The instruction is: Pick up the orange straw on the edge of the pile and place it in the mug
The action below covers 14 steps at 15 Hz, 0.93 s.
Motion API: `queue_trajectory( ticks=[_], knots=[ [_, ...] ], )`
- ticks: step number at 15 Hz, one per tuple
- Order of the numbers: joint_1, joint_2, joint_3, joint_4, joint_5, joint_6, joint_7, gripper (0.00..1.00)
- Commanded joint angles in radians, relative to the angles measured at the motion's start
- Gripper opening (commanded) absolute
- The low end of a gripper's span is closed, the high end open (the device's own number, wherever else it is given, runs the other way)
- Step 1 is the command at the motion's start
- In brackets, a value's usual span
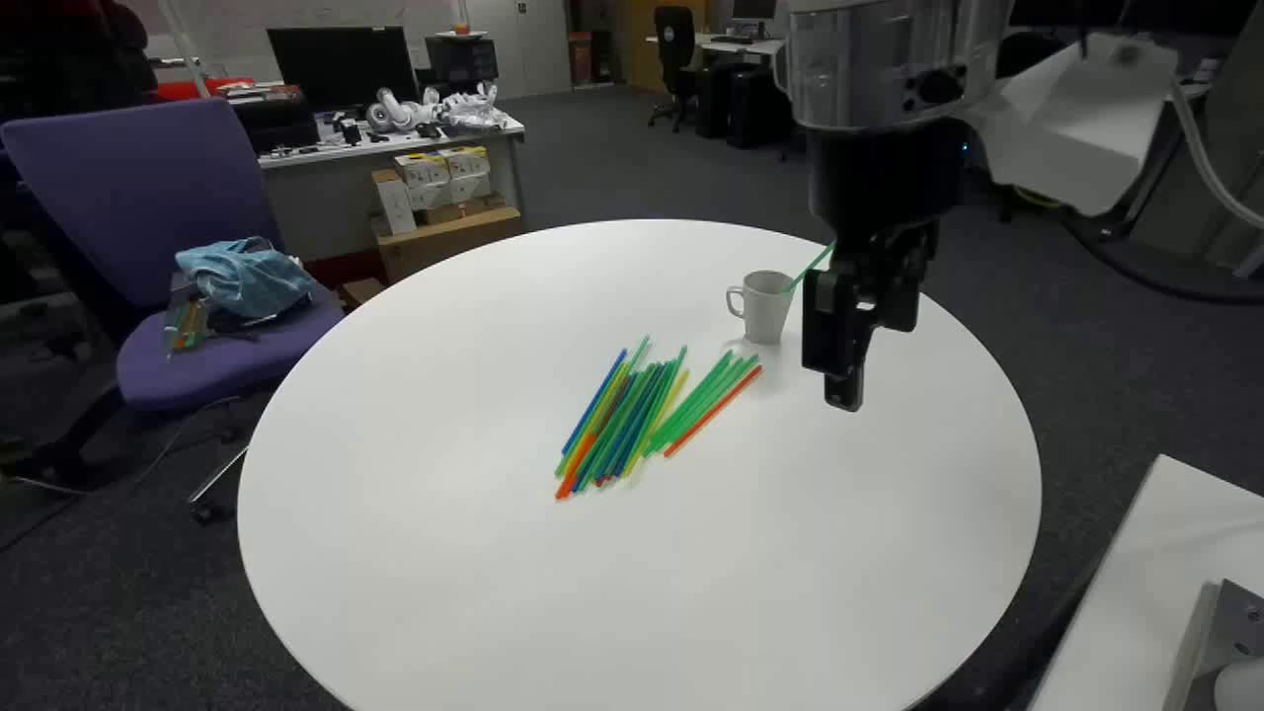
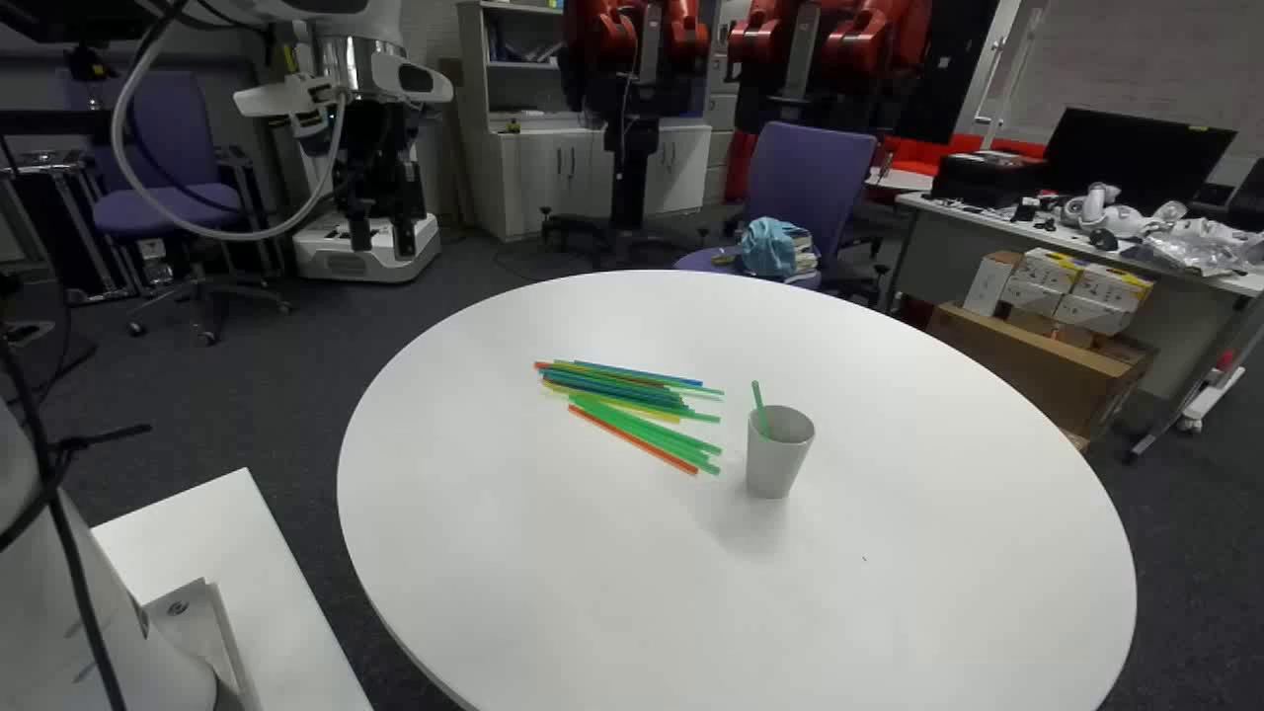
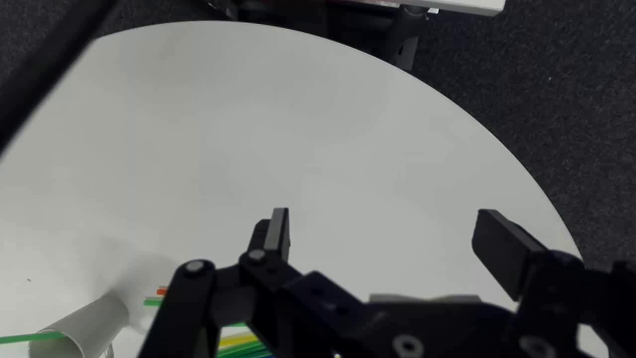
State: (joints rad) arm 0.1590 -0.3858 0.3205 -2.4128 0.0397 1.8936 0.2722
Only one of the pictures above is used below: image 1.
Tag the grey metal bracket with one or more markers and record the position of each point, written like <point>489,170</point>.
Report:
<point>1223,651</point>

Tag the white office desk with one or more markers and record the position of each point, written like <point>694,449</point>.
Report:
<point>324,195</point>

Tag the cardboard box under desk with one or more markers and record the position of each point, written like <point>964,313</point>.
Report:
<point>445,238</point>

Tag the blue straw left side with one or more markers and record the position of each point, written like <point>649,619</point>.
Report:
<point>594,400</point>

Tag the green straw in mug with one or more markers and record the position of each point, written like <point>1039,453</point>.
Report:
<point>809,266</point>

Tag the black office chair background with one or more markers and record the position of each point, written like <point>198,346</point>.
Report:
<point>676,59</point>

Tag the white paper sheet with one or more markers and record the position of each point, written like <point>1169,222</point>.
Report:
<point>1080,122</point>

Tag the white side table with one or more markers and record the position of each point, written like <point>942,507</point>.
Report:
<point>1133,629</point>

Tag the yellow straw in pile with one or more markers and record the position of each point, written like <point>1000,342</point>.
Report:
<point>656,424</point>

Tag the green straw right group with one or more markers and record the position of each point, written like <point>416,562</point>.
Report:
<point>706,393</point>

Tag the purple office chair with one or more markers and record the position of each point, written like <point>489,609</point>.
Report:
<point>132,191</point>

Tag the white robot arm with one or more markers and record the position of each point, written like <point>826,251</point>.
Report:
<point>881,96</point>

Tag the orange straw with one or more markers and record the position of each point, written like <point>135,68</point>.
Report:
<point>714,408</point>
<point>573,461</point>

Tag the black computer monitor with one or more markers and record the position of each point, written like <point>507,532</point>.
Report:
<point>343,63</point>

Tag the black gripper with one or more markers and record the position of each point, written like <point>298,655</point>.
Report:
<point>881,200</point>

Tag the teal cloth on chair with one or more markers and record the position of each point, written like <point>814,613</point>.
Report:
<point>232,284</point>

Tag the teal straw pile centre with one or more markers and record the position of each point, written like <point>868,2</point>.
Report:
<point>627,429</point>

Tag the white ceramic mug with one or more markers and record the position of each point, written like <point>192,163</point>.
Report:
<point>760,303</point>

